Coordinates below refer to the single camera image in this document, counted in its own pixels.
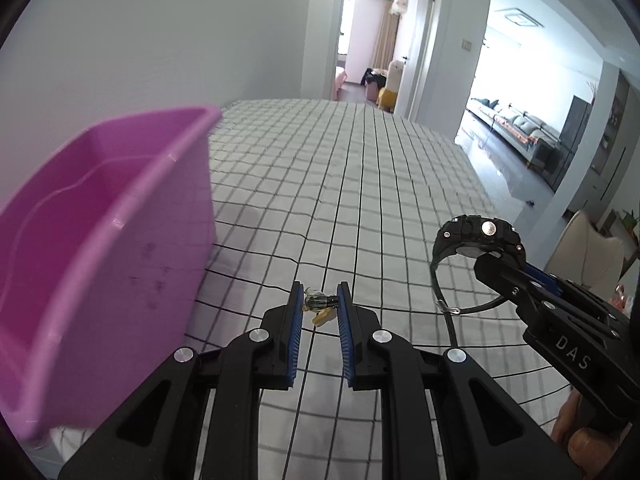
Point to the black wrist watch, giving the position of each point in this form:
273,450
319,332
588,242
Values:
473,236

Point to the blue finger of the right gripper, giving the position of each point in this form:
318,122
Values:
540,276

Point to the grey sofa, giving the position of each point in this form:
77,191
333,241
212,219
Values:
527,135

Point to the white door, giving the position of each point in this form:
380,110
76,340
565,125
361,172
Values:
412,35

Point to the pink plastic tub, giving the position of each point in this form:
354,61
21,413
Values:
102,252

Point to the yellow small earring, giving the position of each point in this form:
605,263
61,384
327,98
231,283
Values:
324,307

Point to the wall light switch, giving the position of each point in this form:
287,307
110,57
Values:
466,45

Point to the yellow stool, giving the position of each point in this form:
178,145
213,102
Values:
386,100

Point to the person's right hand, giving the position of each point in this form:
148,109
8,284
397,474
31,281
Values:
587,449

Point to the white black grid bedsheet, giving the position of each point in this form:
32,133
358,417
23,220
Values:
324,193

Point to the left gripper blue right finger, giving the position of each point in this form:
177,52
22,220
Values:
344,303

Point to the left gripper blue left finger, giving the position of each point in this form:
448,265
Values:
295,321

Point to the beige chair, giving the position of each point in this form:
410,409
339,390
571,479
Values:
587,258

